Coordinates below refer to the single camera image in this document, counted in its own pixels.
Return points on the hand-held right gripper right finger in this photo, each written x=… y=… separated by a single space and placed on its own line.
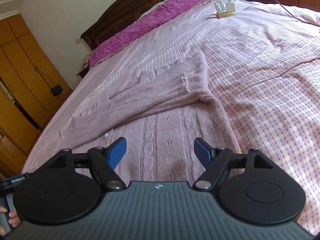
x=203 y=152

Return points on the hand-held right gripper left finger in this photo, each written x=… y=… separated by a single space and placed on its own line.
x=116 y=153

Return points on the pink knit cardigan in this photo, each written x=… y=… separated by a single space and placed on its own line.
x=155 y=110

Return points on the small black shoulder bag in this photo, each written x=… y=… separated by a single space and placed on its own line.
x=56 y=90

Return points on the person's left hand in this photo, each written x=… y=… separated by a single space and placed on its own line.
x=14 y=218

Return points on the dark wooden nightstand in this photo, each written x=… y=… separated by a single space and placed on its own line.
x=82 y=73

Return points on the pale hanging garment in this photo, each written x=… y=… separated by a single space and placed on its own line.
x=7 y=92

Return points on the pink checked bed sheet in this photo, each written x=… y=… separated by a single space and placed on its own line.
x=262 y=80

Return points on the pale crumpled cloth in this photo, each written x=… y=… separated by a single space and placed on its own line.
x=86 y=61

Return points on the yellow wooden wardrobe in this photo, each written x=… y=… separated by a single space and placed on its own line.
x=22 y=80

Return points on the purple crinkled pillow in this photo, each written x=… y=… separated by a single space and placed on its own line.
x=140 y=27

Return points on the dark wooden headboard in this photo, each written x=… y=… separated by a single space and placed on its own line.
x=112 y=17

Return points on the white charger plug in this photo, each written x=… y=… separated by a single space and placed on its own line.
x=220 y=6
x=230 y=7

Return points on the white wall socket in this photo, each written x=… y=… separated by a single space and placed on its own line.
x=78 y=40

